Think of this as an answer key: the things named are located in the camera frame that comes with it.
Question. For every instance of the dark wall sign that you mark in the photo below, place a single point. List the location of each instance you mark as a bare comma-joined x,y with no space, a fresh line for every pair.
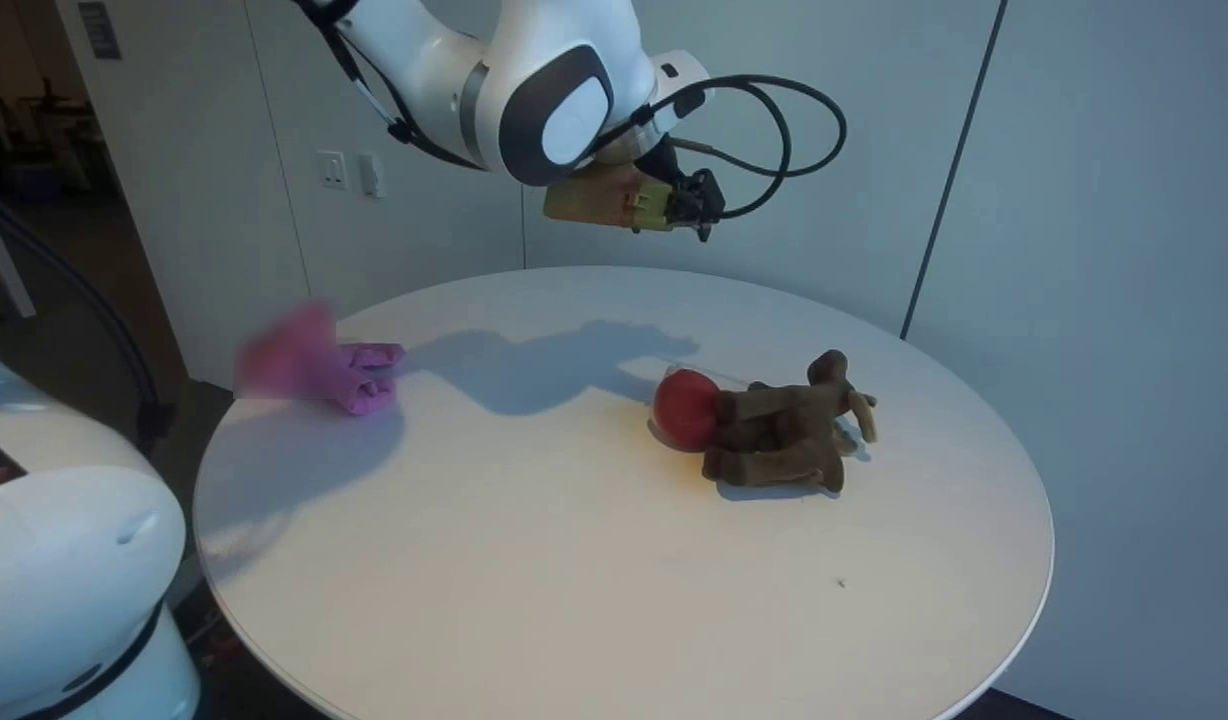
103,25

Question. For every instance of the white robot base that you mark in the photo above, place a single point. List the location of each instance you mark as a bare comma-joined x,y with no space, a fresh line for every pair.
55,563

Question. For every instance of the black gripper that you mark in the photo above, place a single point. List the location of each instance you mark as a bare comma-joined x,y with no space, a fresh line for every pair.
694,197

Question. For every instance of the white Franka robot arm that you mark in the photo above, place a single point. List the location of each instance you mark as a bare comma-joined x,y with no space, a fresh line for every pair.
507,80

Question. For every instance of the pink cloth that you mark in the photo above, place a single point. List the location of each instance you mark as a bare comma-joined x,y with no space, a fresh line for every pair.
321,360

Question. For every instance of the brown plush toy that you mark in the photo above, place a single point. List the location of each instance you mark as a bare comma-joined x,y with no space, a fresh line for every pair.
779,435

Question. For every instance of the golden wrist camera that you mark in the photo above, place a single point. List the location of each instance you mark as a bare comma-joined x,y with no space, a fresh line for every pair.
605,197

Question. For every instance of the red ball toy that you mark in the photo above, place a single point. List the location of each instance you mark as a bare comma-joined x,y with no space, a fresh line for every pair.
685,408

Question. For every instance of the white wall switch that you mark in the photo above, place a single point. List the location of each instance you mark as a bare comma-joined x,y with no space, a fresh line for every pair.
332,168
368,179

